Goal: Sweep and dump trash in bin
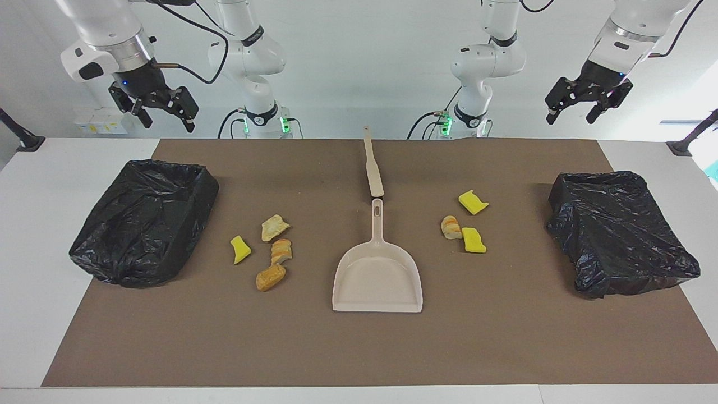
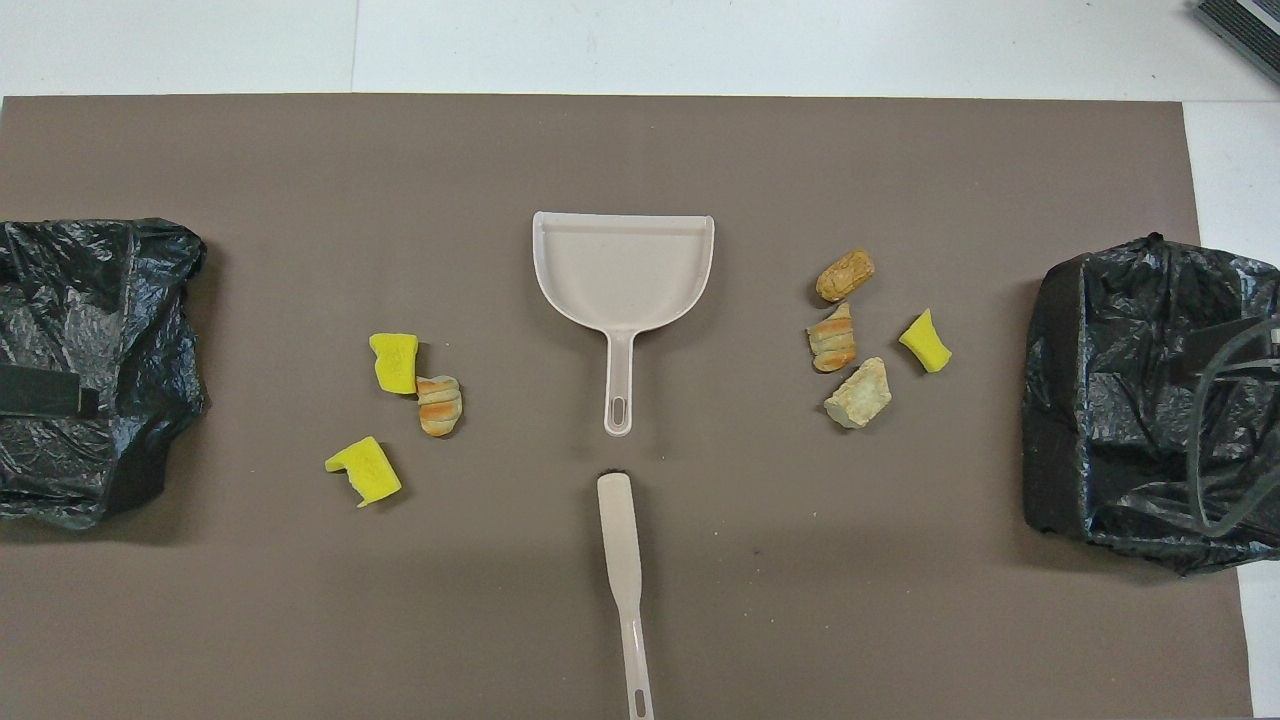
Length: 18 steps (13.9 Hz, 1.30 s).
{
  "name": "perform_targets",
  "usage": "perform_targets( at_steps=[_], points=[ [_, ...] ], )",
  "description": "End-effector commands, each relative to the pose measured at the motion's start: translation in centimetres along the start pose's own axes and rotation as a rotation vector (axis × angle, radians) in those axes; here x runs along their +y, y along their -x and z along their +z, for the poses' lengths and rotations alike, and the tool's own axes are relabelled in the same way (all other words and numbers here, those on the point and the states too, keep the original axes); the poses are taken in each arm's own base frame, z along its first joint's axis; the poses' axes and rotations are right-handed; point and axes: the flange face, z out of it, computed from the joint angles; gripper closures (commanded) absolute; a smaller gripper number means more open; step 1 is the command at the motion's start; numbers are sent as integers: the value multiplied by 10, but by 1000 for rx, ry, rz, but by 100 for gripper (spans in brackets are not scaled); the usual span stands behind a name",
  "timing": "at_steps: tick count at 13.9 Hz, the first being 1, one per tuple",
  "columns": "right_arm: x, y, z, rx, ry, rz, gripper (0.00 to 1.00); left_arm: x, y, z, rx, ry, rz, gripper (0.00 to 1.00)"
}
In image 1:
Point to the small yellow sponge piece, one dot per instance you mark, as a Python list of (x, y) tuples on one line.
[(240, 251)]

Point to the teal object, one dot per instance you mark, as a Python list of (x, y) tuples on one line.
[(713, 171)]

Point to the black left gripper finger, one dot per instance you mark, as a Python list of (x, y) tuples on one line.
[(610, 101), (561, 95)]

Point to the yellow green sponge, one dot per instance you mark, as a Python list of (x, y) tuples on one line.
[(474, 241), (473, 202)]

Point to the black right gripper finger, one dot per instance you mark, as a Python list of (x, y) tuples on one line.
[(128, 100), (186, 109)]

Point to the pale toast bread piece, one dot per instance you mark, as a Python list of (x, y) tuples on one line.
[(274, 227)]

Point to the beige plastic dustpan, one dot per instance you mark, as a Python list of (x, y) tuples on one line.
[(377, 275)]

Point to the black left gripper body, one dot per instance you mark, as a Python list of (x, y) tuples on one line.
[(600, 81)]

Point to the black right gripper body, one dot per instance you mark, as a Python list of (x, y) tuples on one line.
[(145, 83)]

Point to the brown table mat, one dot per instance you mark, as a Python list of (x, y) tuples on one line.
[(359, 342)]

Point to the black camera stand clamp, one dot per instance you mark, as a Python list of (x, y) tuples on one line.
[(22, 137), (687, 143)]

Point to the brown bread roll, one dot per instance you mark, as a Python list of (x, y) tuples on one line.
[(270, 278)]

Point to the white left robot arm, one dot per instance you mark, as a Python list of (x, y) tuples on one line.
[(488, 59)]

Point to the pale striped croissant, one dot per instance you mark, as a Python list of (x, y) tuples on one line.
[(451, 227)]

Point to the striped orange croissant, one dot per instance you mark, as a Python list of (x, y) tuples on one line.
[(281, 251)]

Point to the beige hand brush black bristles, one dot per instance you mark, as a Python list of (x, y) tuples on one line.
[(373, 174)]

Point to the black bag lined bin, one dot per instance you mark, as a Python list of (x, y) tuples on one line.
[(140, 224), (617, 235)]

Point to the white wall box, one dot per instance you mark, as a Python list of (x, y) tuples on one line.
[(101, 122)]

